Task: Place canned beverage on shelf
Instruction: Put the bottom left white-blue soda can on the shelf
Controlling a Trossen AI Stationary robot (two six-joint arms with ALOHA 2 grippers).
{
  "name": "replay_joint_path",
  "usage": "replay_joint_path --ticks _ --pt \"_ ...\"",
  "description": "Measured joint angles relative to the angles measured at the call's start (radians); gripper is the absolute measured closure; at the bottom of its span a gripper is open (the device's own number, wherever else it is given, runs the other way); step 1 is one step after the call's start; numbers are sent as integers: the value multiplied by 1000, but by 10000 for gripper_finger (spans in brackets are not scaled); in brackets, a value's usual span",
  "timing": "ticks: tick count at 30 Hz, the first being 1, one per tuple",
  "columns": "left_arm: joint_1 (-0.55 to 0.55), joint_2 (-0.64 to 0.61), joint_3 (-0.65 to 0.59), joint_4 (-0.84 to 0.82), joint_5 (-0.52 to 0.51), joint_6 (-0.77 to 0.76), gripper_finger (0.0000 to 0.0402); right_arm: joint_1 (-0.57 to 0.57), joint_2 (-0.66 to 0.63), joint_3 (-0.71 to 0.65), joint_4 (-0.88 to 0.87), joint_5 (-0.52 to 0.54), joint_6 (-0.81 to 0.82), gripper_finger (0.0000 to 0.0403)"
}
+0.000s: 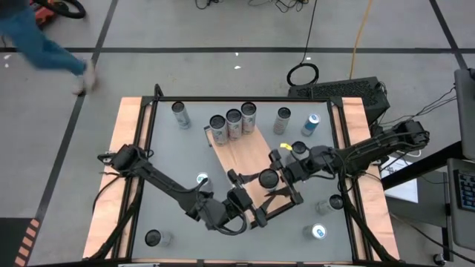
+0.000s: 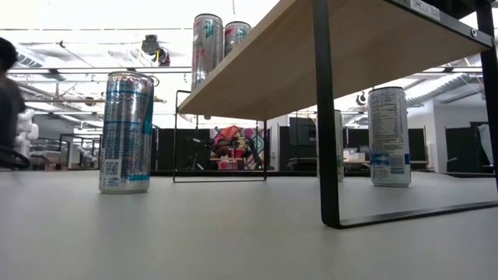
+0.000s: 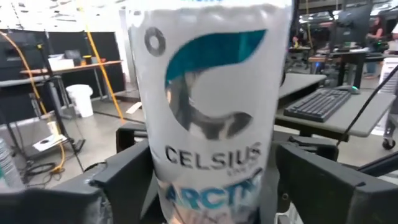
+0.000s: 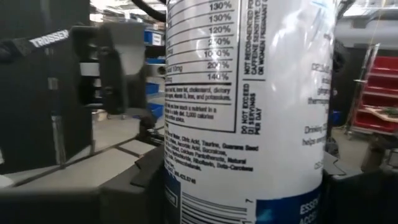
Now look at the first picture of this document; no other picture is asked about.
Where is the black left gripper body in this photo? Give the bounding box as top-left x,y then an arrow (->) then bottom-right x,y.
222,168 -> 269,229

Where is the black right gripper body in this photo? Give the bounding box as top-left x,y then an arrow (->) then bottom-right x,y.
269,148 -> 316,205

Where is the blue silver Red Bull can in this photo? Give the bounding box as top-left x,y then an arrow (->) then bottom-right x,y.
301,113 -> 322,137
195,171 -> 213,193
302,222 -> 328,240

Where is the Celsius peach vibe can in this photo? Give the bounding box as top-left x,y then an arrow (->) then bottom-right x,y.
240,101 -> 258,135
209,113 -> 229,147
225,108 -> 243,141

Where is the black computer case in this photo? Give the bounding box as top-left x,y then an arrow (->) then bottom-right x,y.
287,76 -> 391,127

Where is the white paper sheet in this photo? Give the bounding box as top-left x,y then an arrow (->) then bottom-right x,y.
381,155 -> 419,204

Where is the black desk leg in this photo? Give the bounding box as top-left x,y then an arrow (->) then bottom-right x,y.
381,140 -> 465,191

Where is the black keyboard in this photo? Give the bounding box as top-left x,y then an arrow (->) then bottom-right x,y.
458,169 -> 475,213

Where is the grey desk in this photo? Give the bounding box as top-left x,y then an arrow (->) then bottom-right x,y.
447,67 -> 475,252

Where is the black orange striped mat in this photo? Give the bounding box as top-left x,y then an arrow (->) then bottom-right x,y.
0,217 -> 42,267

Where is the person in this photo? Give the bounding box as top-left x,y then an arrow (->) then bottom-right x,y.
0,0 -> 98,96

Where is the wooden shelf with black frame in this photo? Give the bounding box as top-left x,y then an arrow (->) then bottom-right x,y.
203,124 -> 304,230

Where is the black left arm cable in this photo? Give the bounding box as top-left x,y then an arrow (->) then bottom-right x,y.
185,177 -> 248,237

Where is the black aluminium table frame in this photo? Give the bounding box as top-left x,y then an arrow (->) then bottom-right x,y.
83,83 -> 402,265

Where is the black coiled cable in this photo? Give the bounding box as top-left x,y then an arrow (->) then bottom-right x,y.
286,0 -> 321,88

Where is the yellow extension cable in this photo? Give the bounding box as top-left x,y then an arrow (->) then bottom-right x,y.
349,0 -> 374,81

